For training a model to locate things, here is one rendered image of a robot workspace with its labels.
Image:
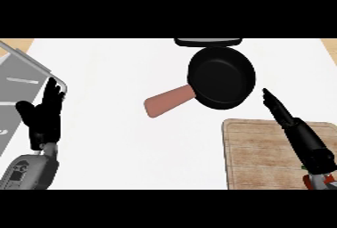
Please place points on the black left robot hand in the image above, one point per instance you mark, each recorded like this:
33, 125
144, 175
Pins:
43, 118

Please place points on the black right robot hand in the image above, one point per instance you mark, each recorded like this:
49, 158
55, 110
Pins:
306, 142

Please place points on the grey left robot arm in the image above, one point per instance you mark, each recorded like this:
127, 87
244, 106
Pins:
30, 172

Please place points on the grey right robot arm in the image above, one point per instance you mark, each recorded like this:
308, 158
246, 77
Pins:
318, 179

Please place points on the wooden cutting board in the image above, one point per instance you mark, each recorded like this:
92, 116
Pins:
259, 154

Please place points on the red bell pepper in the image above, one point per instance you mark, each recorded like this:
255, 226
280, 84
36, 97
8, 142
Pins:
330, 179

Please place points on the black appliance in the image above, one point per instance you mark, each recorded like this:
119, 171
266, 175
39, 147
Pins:
206, 42

